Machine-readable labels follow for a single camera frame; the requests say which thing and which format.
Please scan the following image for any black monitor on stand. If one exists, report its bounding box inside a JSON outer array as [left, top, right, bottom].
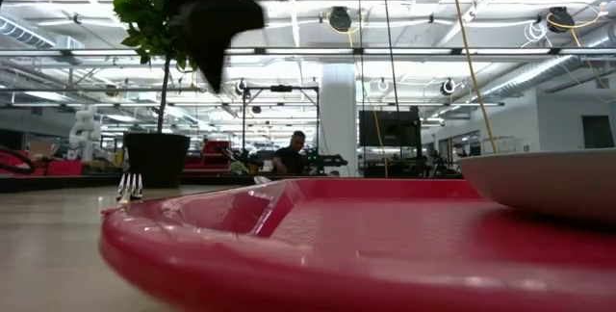
[[358, 105, 424, 169]]

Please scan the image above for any red tool chest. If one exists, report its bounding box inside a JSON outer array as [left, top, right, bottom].
[[184, 139, 232, 173]]

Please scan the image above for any white coiled cable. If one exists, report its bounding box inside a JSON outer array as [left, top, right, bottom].
[[523, 19, 549, 44]]

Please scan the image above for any steel fork with orange handle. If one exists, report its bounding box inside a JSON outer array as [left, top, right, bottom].
[[115, 171, 144, 206]]

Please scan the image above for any red low box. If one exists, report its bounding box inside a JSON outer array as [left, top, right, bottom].
[[13, 157, 84, 177]]

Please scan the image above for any thin yellow hanging cable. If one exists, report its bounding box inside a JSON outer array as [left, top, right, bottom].
[[346, 30, 390, 178]]

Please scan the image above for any black metal gantry frame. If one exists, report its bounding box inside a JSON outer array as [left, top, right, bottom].
[[240, 84, 322, 171]]

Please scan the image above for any person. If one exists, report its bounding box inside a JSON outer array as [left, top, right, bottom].
[[271, 130, 308, 176]]

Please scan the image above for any thin black hanging cable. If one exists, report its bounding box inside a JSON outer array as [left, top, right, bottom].
[[379, 0, 403, 111]]

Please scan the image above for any white bowl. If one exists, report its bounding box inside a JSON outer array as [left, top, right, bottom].
[[456, 147, 616, 226]]

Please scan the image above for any red plastic tray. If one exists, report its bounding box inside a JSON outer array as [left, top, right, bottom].
[[99, 177, 616, 312]]

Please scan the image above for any black aluminium rig frame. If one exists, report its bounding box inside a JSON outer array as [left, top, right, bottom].
[[0, 173, 290, 195]]

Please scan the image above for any thick yellow hanging cable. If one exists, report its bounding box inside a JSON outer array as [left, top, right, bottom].
[[447, 0, 500, 155]]

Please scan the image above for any beige cardboard box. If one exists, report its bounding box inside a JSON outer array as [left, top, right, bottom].
[[28, 139, 60, 160]]

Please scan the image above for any black cable reel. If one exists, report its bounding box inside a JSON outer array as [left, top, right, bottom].
[[547, 5, 578, 34], [328, 6, 353, 34]]

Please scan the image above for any black hose loop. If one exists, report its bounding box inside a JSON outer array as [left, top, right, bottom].
[[0, 144, 38, 176]]

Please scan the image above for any green tree in black pot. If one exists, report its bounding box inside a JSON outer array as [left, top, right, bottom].
[[109, 0, 227, 190]]

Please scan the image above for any silver ventilation duct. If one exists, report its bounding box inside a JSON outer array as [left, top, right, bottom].
[[480, 25, 616, 102], [0, 15, 86, 65]]

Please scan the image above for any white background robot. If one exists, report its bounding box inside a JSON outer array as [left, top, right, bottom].
[[68, 104, 103, 163]]

